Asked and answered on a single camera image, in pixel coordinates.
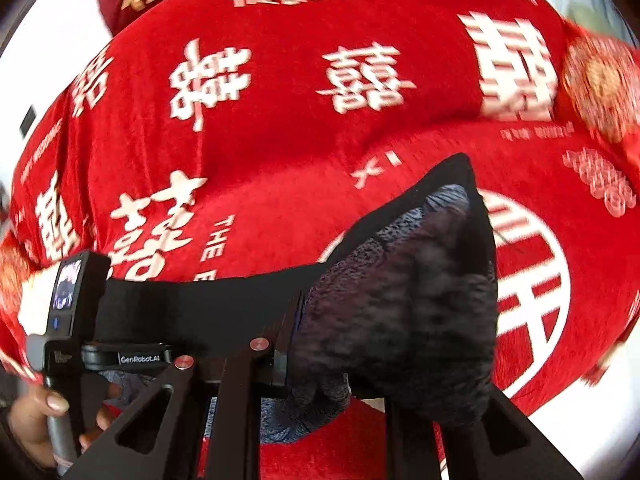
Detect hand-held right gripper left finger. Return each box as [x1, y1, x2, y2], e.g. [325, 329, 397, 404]
[75, 292, 303, 480]

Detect red printed blanket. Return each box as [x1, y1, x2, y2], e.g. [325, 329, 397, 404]
[0, 0, 640, 480]

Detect black wall outlet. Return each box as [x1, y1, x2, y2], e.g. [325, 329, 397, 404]
[19, 107, 40, 137]

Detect red pillow with gold pattern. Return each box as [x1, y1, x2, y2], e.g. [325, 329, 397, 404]
[559, 24, 640, 147]
[0, 230, 32, 313]

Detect black and blue floral pants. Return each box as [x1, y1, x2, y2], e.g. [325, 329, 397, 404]
[97, 152, 502, 447]

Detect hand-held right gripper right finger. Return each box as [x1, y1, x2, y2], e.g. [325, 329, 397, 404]
[384, 385, 587, 480]

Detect person's left hand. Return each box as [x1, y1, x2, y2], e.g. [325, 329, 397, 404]
[7, 382, 122, 468]

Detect cream white cloth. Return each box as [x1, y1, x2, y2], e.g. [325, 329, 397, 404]
[19, 269, 57, 336]

